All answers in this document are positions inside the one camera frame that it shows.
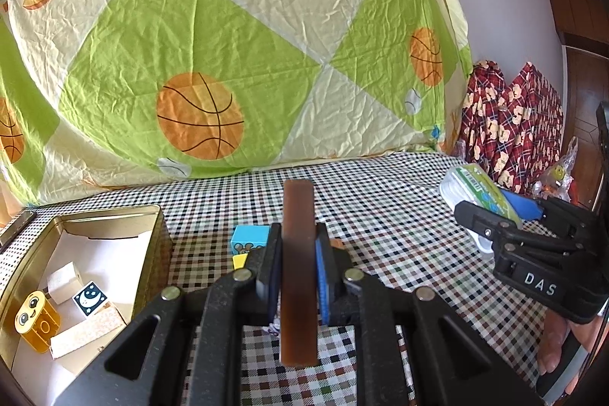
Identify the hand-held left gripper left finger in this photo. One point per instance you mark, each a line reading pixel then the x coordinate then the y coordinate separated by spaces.
pixel 266 268

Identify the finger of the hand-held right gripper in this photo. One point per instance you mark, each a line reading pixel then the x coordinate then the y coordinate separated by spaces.
pixel 476 215
pixel 521 204

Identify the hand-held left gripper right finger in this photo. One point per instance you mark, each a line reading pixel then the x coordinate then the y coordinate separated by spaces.
pixel 323 273

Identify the brown bar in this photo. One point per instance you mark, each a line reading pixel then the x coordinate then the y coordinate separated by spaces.
pixel 299 268

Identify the green and white packet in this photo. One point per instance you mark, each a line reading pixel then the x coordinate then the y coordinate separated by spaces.
pixel 476 185

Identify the copper embossed tin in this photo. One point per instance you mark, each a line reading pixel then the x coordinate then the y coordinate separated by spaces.
pixel 337 244

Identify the blue printed cube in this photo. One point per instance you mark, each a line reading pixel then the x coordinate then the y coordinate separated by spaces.
pixel 247 237

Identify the gold tin box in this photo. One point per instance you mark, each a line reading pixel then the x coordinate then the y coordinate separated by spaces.
pixel 157 244

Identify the white moon print cube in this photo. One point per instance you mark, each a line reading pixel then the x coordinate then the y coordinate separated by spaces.
pixel 90 297

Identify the white box with red label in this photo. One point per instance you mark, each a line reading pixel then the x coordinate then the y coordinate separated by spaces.
pixel 85 330

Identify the white roll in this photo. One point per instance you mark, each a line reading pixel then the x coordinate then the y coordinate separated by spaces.
pixel 62 280

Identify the yellow smiley toy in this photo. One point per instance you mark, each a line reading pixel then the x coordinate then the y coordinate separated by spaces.
pixel 33 315

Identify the person's right hand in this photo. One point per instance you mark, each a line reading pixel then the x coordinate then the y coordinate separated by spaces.
pixel 552 349

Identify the yellow cube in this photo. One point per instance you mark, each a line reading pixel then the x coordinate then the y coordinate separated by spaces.
pixel 240 262

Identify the plastic bag with smiley toy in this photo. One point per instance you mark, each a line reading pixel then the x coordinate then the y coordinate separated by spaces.
pixel 559 173

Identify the checkered tablecloth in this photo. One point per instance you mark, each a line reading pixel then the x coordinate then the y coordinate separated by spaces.
pixel 404 220

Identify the red plaid bear-print cloth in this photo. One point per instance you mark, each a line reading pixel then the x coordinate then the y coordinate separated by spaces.
pixel 528 125
pixel 485 116

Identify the wooden cabinet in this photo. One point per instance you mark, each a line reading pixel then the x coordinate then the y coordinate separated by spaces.
pixel 578 92

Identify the basketball print bedsheet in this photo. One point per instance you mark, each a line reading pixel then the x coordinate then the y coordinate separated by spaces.
pixel 285 30

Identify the dark flat metal tin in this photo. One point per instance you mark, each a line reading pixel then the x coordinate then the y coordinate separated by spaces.
pixel 16 225

